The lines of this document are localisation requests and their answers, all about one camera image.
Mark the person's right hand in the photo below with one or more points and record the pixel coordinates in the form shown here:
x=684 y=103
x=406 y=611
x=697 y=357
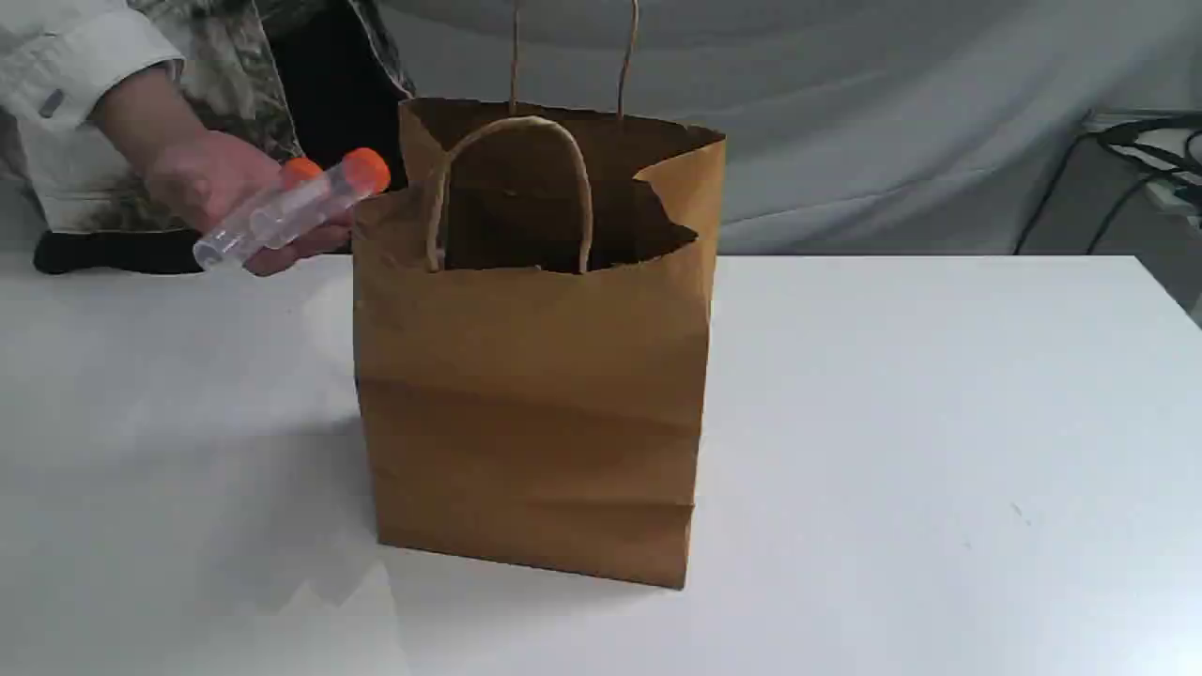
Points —
x=202 y=175

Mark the person torso camouflage jacket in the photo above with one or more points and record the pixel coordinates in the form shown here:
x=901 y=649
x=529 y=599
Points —
x=294 y=79

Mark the person's right forearm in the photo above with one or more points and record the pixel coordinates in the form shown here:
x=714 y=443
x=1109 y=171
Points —
x=144 y=115

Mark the orange-capped clear tube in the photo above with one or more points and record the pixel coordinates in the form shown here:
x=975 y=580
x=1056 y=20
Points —
x=361 y=174
x=249 y=211

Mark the brown paper bag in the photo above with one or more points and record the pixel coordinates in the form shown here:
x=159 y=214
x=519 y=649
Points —
x=532 y=326

